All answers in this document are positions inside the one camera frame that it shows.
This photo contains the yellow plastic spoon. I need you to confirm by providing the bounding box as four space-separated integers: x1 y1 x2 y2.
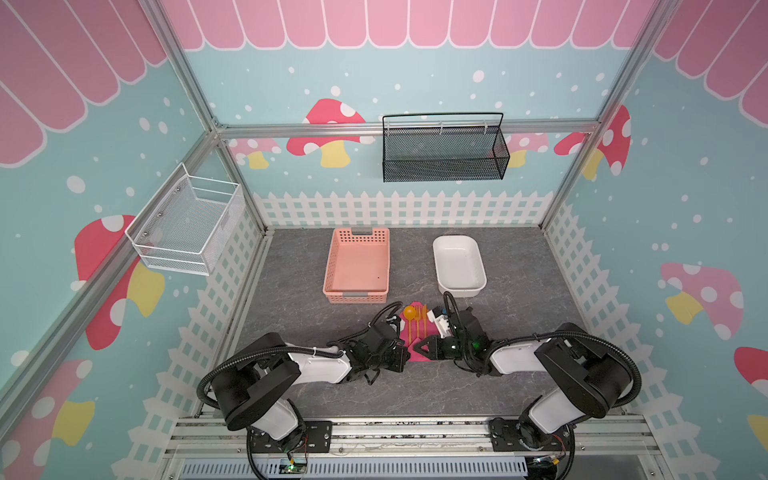
403 305 415 344

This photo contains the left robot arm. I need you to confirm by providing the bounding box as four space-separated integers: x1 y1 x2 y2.
196 301 410 454

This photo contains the black wire mesh wall basket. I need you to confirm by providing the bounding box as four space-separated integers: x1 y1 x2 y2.
381 112 511 183

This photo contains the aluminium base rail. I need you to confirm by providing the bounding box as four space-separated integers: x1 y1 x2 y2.
161 415 661 461

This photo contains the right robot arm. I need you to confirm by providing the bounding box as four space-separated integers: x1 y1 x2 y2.
411 292 642 452

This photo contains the pink perforated plastic basket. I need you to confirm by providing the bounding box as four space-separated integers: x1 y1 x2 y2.
323 228 390 304

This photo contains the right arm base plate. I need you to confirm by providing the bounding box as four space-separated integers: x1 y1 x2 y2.
488 417 572 452

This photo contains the magenta paper napkin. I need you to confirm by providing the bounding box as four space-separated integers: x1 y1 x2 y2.
399 301 439 362

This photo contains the white wire mesh wall basket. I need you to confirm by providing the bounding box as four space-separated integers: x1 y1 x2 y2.
125 164 245 276

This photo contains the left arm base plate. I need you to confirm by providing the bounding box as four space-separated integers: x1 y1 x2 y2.
250 421 333 455

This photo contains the white oval plastic tub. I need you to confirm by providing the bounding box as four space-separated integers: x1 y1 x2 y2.
433 235 487 298

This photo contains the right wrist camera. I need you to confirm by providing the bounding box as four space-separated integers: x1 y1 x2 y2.
427 307 455 339

